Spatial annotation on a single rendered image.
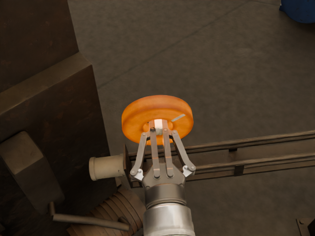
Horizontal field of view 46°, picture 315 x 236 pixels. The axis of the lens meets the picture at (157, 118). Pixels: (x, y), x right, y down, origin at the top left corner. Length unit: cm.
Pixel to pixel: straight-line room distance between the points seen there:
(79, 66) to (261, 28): 168
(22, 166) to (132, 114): 27
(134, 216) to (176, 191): 40
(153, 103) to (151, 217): 22
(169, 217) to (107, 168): 33
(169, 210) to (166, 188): 4
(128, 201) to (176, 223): 43
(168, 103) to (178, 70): 135
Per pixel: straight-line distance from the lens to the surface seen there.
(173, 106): 74
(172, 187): 67
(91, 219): 101
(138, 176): 71
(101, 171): 93
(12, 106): 86
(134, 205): 106
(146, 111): 73
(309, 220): 172
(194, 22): 239
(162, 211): 65
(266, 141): 100
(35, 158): 85
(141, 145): 74
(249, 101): 199
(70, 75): 89
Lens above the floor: 150
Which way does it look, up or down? 54 degrees down
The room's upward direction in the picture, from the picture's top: straight up
